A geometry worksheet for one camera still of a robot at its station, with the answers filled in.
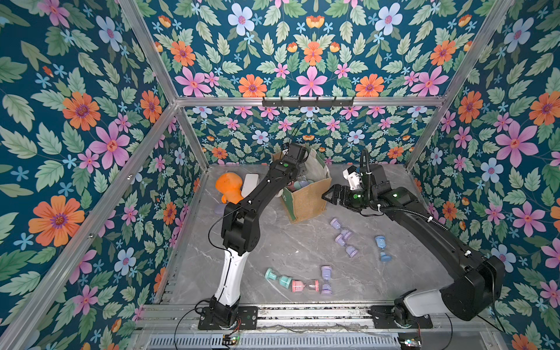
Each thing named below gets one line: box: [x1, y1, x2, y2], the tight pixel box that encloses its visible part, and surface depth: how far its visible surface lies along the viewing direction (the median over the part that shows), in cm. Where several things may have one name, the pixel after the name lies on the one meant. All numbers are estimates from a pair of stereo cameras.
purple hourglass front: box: [320, 264, 333, 295], surface depth 82 cm
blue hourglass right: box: [374, 234, 393, 263], surface depth 90 cm
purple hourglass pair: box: [344, 245, 359, 259], surface depth 88 cm
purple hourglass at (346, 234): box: [330, 217, 353, 241], surface depth 95 cm
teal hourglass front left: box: [263, 267, 292, 290], surface depth 82 cm
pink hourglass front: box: [291, 280, 321, 293], surface depth 80 cm
